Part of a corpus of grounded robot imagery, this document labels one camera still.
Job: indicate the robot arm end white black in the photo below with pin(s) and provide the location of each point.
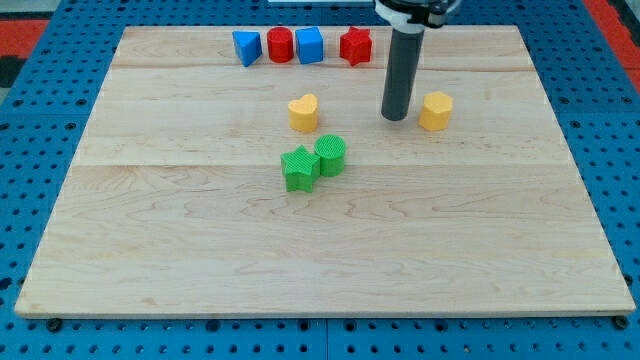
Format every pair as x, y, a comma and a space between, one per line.
414, 16

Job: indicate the yellow heart block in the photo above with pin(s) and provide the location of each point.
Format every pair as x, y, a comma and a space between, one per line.
303, 113

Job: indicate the green star block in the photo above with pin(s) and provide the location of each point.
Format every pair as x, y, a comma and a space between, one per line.
300, 169

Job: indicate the green cylinder block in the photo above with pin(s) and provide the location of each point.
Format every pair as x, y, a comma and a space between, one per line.
332, 150

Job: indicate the wooden board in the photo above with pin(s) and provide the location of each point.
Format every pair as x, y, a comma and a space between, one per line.
175, 206

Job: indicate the yellow hexagon block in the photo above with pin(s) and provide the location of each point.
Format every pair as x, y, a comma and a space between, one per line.
436, 111

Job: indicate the blue cube block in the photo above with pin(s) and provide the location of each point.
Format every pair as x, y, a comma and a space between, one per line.
309, 45

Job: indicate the red star block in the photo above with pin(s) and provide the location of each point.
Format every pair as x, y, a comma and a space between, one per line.
356, 46

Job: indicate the red cylinder block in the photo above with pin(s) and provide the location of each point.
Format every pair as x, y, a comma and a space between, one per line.
280, 44

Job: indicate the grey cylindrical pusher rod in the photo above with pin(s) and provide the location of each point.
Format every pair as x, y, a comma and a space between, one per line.
404, 54

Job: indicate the blue triangle block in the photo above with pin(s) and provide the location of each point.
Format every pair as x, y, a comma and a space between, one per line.
247, 45

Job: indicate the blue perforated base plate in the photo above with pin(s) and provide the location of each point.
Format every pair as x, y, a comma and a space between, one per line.
42, 119

